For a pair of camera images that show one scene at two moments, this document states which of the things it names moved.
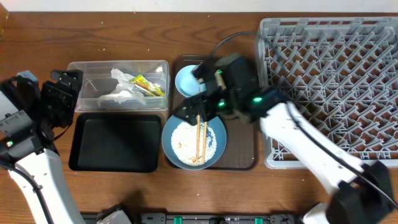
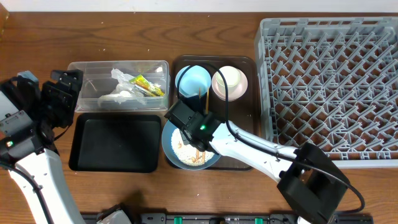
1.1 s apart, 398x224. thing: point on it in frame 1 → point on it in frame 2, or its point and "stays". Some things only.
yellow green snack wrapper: (145, 87) stays
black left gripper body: (57, 105) stays
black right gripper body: (227, 101) → (187, 139)
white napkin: (125, 90) stays
